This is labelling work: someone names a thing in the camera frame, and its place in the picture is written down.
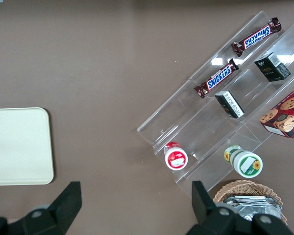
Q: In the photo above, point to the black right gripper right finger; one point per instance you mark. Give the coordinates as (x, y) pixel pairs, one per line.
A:
(203, 205)

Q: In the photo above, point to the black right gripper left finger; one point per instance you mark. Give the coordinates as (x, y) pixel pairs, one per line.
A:
(61, 208)

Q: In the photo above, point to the light wicker basket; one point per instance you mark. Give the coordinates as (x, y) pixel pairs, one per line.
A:
(245, 188)

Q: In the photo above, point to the beige rectangular tray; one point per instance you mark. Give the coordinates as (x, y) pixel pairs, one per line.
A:
(17, 147)

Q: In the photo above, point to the silver foil packets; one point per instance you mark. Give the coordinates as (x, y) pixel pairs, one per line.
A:
(252, 206)

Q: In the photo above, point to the red lidded small jar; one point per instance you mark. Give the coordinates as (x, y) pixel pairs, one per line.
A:
(176, 157)

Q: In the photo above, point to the green lidded sunflower jar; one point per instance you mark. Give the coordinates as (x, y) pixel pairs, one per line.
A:
(247, 164)

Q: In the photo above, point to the clear acrylic stepped shelf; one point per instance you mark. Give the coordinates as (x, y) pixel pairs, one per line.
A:
(186, 122)

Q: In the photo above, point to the small black box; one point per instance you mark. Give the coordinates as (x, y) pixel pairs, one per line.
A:
(230, 104)
(269, 69)

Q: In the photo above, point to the red chocolate chip cookie box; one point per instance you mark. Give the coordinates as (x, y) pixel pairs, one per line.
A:
(286, 112)

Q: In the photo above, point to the Snickers chocolate bar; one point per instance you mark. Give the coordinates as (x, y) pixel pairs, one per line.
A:
(216, 78)
(257, 36)

